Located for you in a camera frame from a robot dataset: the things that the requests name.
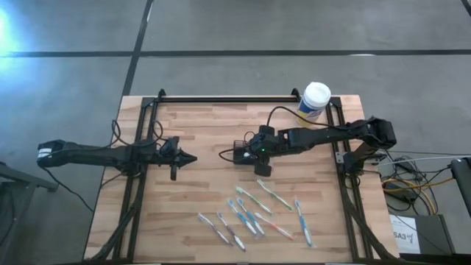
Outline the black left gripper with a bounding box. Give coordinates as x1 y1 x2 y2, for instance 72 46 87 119
161 136 198 181

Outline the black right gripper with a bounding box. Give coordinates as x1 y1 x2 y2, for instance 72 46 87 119
245 125 287 177

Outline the purple toothbrush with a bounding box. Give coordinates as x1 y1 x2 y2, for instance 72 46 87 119
216 211 247 252

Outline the yellow blue wipes canister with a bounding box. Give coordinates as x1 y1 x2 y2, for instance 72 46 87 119
294 81 332 127

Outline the grey metal bench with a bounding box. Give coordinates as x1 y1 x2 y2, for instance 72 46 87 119
0 161 60 265

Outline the white paper sheet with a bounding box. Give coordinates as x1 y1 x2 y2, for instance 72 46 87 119
389 215 421 255

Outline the dark grey box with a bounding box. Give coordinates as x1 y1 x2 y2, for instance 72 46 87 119
389 214 456 255

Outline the black flat panel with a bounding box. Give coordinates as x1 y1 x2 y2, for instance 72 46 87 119
449 157 471 218

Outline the black wire caddy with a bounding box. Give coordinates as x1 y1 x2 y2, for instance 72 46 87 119
233 138 258 165

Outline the black metal table frame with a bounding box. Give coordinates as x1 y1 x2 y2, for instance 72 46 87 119
88 88 398 263

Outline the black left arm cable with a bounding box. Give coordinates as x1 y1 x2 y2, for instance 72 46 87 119
111 119 165 148

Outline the white cable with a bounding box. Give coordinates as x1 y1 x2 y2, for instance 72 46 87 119
378 154 471 166

